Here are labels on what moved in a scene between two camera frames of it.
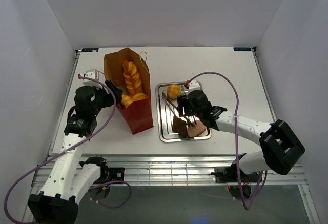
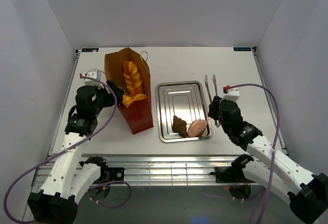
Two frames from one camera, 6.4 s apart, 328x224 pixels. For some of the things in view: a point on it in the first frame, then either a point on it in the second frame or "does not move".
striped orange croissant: [139, 96] does not move
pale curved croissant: [126, 100] does not move
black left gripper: [108, 97] does not move
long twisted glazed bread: [132, 79] does not move
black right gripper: [182, 101] → [213, 107]
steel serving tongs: [188, 119] → [214, 78]
